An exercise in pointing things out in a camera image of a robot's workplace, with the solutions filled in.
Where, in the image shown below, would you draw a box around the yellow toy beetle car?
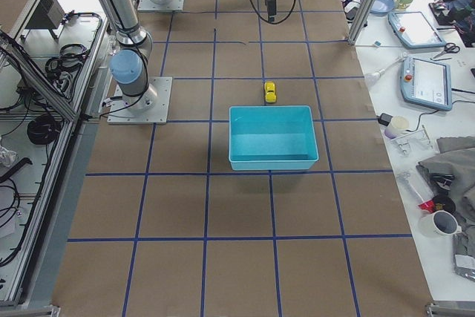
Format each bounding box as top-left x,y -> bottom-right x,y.
263,81 -> 277,104

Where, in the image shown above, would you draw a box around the light blue plate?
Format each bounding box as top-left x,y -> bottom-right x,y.
370,0 -> 395,16

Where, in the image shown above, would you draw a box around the teal plastic storage bin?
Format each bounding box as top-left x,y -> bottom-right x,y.
229,105 -> 319,171

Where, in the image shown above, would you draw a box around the upper teach pendant tablet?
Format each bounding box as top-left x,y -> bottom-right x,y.
387,11 -> 446,49

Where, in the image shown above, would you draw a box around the teach pendant tablet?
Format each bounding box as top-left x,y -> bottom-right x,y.
387,11 -> 446,49
400,56 -> 453,111

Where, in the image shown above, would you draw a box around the lower teach pendant tablet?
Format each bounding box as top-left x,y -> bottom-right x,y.
400,56 -> 453,111

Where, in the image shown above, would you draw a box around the paper cup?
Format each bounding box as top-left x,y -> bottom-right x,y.
384,116 -> 409,139

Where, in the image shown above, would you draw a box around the scissors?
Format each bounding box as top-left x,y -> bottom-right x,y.
430,42 -> 460,61

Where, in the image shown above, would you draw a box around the grey cloth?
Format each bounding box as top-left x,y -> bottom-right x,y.
416,136 -> 474,225

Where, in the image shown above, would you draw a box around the brown paper table cover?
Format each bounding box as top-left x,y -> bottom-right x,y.
52,0 -> 430,316

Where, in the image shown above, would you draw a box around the white mug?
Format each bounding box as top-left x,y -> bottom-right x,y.
419,211 -> 462,238

